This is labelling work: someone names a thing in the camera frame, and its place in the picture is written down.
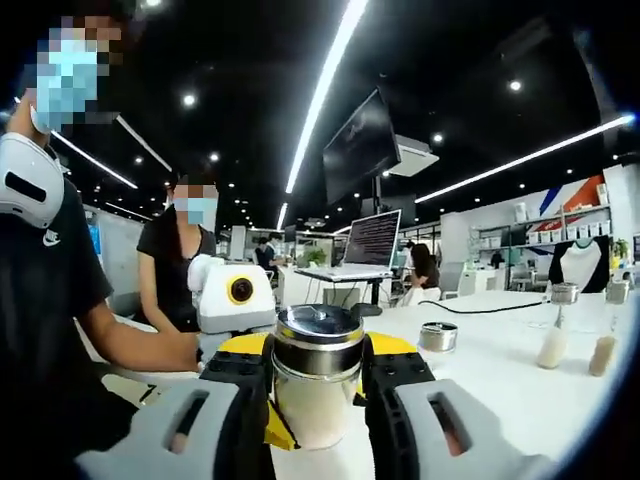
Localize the hanging black monitor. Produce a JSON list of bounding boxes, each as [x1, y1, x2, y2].
[[322, 87, 403, 205]]

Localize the open white laptop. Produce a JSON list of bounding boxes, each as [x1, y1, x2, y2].
[[294, 209, 403, 281]]

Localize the shelf with white boxes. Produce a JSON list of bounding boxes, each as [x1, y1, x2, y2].
[[469, 184, 614, 251]]

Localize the black laptop stand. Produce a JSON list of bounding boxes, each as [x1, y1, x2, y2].
[[294, 272, 396, 317]]

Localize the tall seasoning bottle beige contents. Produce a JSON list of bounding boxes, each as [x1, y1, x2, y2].
[[537, 282, 581, 370]]

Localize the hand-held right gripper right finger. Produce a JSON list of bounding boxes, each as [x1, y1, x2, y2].
[[362, 332, 556, 480]]

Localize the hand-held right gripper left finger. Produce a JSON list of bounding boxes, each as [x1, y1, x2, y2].
[[74, 333, 276, 480]]

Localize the white ceiling light strip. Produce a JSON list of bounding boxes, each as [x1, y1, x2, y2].
[[284, 0, 371, 195], [414, 114, 636, 204]]

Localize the person's left hand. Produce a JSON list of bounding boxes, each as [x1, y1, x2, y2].
[[177, 332, 209, 374]]

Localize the tall seasoning bottle brown contents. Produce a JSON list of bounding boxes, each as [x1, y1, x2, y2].
[[588, 279, 632, 377]]

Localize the white worn device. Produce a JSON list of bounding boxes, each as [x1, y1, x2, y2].
[[0, 130, 67, 230]]

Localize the white ceiling air unit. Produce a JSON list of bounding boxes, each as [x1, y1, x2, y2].
[[384, 133, 441, 179]]

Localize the person in black shirt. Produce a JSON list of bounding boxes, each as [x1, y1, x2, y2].
[[0, 144, 141, 480]]

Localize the small glass seasoning bottle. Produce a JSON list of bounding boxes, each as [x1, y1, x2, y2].
[[269, 303, 366, 451], [418, 321, 460, 355]]

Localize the chair with black-white shirt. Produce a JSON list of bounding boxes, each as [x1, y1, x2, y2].
[[547, 235, 612, 295]]

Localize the black table cable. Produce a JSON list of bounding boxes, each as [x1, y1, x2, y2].
[[417, 294, 551, 315]]

